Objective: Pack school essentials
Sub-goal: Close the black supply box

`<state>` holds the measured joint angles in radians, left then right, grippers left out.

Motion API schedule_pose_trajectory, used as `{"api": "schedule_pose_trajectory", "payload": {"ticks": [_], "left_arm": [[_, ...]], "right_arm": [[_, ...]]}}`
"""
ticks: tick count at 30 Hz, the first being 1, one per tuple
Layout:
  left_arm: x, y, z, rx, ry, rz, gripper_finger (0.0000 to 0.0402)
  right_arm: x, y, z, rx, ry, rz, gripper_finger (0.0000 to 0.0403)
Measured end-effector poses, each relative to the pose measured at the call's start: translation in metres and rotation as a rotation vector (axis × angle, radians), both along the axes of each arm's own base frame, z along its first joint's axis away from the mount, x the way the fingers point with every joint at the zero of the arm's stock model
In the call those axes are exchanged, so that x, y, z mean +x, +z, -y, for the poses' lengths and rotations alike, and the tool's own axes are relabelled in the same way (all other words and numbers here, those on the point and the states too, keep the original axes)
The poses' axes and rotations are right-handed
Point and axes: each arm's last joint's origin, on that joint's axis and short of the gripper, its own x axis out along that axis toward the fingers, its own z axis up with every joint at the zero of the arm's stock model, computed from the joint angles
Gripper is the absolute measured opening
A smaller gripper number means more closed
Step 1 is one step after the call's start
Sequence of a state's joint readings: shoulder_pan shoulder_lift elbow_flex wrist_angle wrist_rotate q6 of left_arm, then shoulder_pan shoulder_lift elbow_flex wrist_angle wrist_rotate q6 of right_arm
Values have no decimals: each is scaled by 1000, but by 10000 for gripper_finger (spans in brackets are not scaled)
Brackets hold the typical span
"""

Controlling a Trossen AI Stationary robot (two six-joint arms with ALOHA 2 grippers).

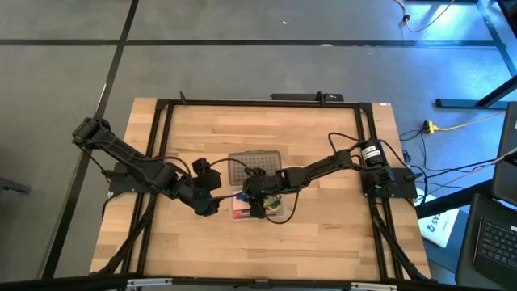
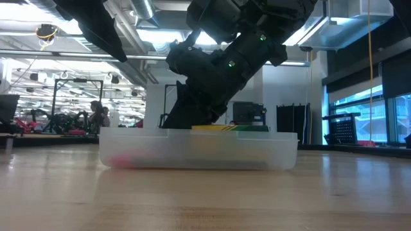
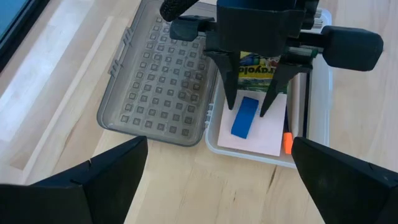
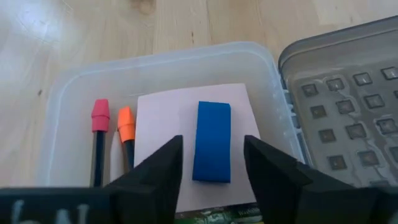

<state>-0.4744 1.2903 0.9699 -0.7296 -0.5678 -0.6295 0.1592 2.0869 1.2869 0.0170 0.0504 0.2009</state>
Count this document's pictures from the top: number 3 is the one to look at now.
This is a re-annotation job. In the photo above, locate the black pencil orange eraser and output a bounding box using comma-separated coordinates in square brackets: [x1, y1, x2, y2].
[282, 105, 295, 156]

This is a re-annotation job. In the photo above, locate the black metal table frame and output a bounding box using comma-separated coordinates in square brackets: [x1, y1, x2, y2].
[0, 0, 50, 73]

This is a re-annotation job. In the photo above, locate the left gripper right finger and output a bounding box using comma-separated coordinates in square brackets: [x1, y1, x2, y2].
[291, 136, 398, 224]

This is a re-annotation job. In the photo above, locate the yellow green crayon box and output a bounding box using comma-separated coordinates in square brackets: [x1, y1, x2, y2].
[238, 51, 295, 94]

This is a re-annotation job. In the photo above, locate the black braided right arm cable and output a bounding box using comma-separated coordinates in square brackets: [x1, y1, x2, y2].
[159, 0, 200, 22]

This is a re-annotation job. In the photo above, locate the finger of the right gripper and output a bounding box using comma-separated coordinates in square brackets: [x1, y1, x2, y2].
[204, 49, 242, 111]
[259, 55, 313, 118]

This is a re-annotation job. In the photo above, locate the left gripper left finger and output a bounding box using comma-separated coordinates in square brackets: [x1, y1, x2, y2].
[0, 135, 149, 224]

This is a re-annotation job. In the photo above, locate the clear pencil case grey lid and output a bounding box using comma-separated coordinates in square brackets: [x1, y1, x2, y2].
[96, 0, 333, 169]

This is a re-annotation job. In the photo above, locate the blue eraser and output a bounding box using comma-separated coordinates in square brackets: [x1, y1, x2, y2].
[230, 96, 260, 140]

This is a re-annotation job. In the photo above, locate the pink sticky note pad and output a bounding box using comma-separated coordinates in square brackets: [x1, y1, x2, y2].
[216, 89, 289, 157]

